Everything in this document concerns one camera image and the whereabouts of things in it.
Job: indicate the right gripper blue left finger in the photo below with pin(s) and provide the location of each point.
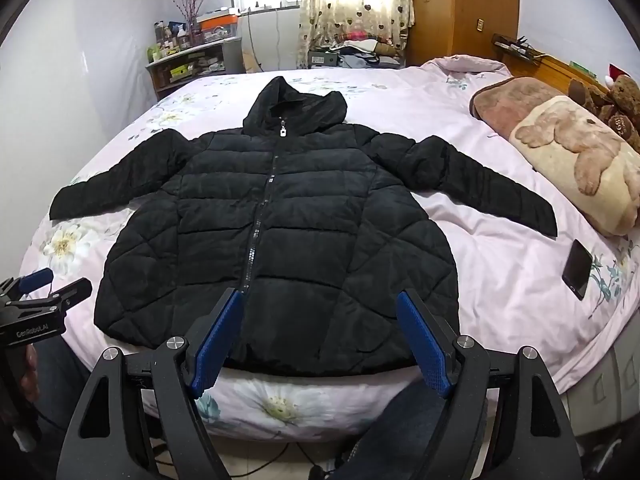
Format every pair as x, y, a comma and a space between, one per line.
210, 340

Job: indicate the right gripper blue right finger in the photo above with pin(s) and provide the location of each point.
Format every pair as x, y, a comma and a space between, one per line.
430, 339

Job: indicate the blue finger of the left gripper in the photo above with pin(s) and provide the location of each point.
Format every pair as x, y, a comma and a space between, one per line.
31, 282
74, 293

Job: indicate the black puffer jacket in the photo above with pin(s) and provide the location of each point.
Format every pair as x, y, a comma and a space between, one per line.
315, 220

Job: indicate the pile of clothes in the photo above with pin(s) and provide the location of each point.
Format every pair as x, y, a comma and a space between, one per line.
366, 53

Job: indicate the person left hand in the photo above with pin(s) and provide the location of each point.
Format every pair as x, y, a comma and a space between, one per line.
19, 418

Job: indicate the pink floral bed sheet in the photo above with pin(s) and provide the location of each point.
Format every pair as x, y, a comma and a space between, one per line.
511, 292

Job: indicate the black smartphone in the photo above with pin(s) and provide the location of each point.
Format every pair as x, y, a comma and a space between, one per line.
576, 272

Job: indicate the brown bear print blanket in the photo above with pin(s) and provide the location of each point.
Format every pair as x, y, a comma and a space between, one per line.
590, 164

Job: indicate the wooden shelf unit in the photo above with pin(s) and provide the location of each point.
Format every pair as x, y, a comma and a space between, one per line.
221, 57

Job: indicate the orange lidded storage box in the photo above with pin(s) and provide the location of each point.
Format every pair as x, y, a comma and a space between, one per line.
225, 17

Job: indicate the brown teddy bear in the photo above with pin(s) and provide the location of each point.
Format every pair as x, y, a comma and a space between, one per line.
619, 108

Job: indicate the wooden headboard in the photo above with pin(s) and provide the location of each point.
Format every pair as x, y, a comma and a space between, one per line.
550, 70

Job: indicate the items on headboard shelf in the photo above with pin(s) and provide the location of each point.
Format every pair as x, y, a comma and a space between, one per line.
518, 47

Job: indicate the orange wooden wardrobe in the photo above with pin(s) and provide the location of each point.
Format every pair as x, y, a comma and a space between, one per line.
447, 27

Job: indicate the heart pattern curtain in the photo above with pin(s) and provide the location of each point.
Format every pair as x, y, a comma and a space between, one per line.
325, 23

